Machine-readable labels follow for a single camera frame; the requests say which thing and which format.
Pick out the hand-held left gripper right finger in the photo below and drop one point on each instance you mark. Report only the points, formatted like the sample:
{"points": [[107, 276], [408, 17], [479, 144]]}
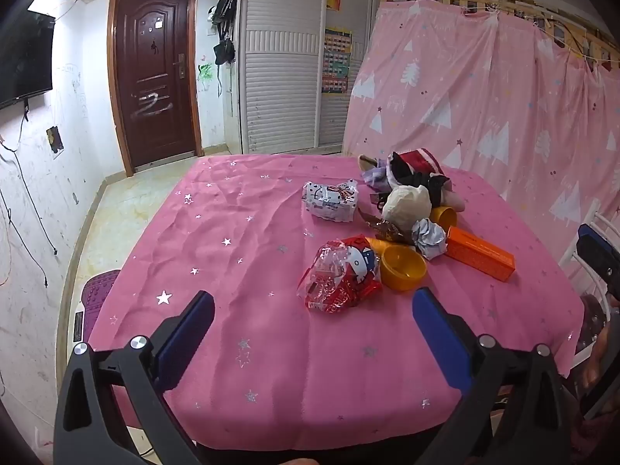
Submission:
{"points": [[441, 339]]}

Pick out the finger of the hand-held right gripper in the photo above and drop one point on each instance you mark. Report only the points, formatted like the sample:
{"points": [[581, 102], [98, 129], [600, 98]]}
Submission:
{"points": [[598, 256]]}

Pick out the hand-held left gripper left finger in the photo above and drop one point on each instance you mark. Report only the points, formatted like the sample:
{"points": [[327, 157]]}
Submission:
{"points": [[189, 329]]}

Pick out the orange cardboard box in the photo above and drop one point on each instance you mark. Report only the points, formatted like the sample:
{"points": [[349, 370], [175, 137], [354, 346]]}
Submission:
{"points": [[479, 254]]}

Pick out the purple-haired doll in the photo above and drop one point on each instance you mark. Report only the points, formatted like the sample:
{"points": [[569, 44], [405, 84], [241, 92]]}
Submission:
{"points": [[375, 177]]}

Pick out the person's right forearm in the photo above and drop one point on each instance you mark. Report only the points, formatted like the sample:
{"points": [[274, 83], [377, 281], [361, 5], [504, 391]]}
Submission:
{"points": [[603, 358]]}

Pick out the yellow plastic bowl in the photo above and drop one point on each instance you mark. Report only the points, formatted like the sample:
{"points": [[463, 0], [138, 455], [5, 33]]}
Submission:
{"points": [[402, 271]]}

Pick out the purple massage mat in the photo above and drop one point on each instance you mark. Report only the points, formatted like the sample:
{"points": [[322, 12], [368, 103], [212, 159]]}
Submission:
{"points": [[97, 295]]}

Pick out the crumpled foil ball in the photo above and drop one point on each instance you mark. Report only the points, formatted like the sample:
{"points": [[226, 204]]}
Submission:
{"points": [[428, 240]]}

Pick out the pink star-print tablecloth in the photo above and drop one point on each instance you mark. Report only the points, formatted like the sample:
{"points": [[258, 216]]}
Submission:
{"points": [[271, 252]]}

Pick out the red cartoon plastic bag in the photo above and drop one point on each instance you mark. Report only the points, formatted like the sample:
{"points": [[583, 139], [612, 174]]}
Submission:
{"points": [[344, 276]]}

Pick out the yellow plastic cup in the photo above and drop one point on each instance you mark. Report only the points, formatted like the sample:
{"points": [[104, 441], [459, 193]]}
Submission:
{"points": [[443, 218]]}

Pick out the brown crumpled wrapper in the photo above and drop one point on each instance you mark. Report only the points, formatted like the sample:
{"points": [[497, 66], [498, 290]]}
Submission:
{"points": [[387, 230]]}

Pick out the small dark item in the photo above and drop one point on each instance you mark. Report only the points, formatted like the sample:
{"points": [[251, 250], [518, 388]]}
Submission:
{"points": [[379, 199]]}

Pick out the white tissue packet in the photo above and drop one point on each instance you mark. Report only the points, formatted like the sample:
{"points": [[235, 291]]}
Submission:
{"points": [[329, 198]]}

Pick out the pink tree-print curtain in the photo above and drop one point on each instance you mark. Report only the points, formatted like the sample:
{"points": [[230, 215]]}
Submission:
{"points": [[484, 82]]}

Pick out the dark brown door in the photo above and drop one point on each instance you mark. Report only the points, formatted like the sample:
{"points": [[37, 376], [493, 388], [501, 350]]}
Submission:
{"points": [[150, 82]]}

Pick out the white louvered wardrobe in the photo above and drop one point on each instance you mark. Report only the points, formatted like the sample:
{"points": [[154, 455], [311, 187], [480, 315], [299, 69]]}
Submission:
{"points": [[271, 82]]}

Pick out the small black bag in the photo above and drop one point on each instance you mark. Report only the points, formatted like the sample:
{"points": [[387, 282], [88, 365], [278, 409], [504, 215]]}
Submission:
{"points": [[224, 51]]}

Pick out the colourful chart poster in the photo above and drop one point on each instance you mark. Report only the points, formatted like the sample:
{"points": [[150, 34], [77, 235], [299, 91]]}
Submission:
{"points": [[336, 60]]}

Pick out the black backpack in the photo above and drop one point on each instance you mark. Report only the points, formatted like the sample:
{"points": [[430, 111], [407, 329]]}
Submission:
{"points": [[225, 5]]}

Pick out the yellow red poster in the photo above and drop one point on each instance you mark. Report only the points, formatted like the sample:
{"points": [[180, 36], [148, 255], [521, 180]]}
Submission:
{"points": [[333, 0]]}

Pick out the wooden bed frame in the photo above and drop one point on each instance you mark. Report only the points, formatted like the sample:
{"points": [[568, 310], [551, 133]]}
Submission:
{"points": [[484, 0]]}

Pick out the black wall television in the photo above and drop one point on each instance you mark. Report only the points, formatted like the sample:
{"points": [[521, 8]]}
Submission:
{"points": [[24, 58]]}

